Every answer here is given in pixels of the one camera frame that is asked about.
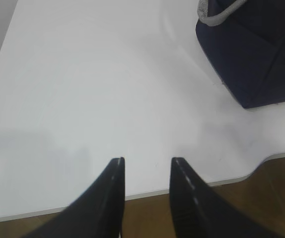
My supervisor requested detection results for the navy blue lunch bag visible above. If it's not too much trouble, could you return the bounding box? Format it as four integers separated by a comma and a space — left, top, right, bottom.
196, 0, 285, 109

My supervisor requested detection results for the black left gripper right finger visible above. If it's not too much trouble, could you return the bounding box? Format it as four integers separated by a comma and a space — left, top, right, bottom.
170, 157, 280, 238

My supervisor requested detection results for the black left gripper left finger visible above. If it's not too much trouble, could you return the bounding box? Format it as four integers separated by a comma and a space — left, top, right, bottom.
26, 158, 125, 238

